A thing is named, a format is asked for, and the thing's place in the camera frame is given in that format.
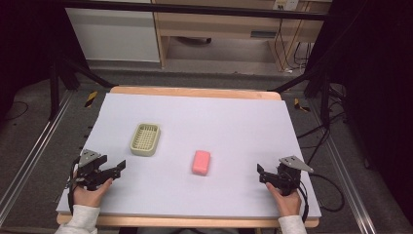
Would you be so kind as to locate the person's right hand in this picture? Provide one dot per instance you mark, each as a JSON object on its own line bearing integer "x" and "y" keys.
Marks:
{"x": 287, "y": 204}

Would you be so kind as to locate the white table mat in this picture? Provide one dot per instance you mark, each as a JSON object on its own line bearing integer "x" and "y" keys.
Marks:
{"x": 207, "y": 130}

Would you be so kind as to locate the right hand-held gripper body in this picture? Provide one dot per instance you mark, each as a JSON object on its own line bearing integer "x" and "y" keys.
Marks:
{"x": 293, "y": 162}

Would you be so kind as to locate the white wall socket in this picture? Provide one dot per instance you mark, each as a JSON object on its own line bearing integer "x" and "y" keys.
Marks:
{"x": 286, "y": 4}

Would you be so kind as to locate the wooden desk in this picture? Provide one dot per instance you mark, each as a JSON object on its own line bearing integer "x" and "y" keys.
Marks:
{"x": 220, "y": 24}

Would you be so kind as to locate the black horizontal frame bar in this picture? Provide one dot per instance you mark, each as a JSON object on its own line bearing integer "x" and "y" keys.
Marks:
{"x": 195, "y": 9}

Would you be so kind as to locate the person's left hand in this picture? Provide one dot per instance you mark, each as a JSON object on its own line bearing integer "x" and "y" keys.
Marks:
{"x": 87, "y": 196}

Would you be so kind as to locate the pink soap bar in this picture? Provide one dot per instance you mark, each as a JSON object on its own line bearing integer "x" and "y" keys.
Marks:
{"x": 201, "y": 162}

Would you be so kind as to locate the white cabinet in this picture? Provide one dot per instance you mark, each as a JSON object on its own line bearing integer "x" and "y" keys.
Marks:
{"x": 113, "y": 35}

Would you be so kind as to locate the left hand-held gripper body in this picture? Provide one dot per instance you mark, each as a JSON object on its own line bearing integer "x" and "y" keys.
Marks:
{"x": 87, "y": 157}

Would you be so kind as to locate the yellow black floor tape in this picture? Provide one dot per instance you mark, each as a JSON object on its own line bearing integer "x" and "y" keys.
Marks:
{"x": 300, "y": 105}
{"x": 91, "y": 99}

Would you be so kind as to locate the dark curtain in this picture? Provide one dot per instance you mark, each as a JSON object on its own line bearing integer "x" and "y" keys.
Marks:
{"x": 376, "y": 81}
{"x": 29, "y": 42}

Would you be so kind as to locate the black metal stand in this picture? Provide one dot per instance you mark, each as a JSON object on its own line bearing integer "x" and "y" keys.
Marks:
{"x": 324, "y": 97}
{"x": 54, "y": 87}

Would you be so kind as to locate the metal floor rail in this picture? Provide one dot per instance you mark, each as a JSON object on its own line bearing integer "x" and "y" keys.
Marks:
{"x": 35, "y": 152}
{"x": 347, "y": 182}

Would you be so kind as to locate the wooden table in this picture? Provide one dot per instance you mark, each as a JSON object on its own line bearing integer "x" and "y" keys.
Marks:
{"x": 195, "y": 92}

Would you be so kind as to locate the beige slotted soap dish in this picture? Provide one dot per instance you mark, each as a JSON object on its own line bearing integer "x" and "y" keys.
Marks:
{"x": 145, "y": 139}

